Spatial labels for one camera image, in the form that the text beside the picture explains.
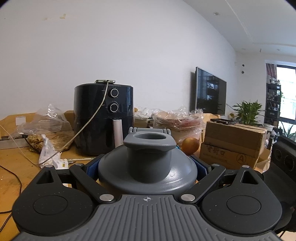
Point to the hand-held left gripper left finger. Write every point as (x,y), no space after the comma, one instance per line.
(93,170)

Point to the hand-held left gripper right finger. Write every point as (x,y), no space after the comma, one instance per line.
(201,168)

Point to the clear shaker bottle grey lid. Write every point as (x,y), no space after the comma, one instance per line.
(148,166)

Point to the orange fruit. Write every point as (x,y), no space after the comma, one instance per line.
(190,146)

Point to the small white open box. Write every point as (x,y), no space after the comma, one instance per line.
(60,163)

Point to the cardboard box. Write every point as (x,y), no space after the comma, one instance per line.
(231,143)

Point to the dark blue air fryer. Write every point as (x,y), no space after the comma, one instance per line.
(92,129)

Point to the small clear plastic bag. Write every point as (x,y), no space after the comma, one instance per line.
(47,150)

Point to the clear bag of stacked food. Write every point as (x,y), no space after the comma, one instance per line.
(178,124)

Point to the dark display shelf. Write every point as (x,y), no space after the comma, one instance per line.
(273,104)

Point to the potted green plant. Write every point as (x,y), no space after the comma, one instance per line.
(249,113)

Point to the window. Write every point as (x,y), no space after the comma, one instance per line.
(288,99)

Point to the clear bag of dried grains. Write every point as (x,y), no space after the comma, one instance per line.
(50,129)

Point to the television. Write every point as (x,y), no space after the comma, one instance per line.
(209,92)

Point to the curtain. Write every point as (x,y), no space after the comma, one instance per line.
(271,73)

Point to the small flat grey device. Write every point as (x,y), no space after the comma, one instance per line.
(104,81)

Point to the flat black frame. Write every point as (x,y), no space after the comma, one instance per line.
(223,121)

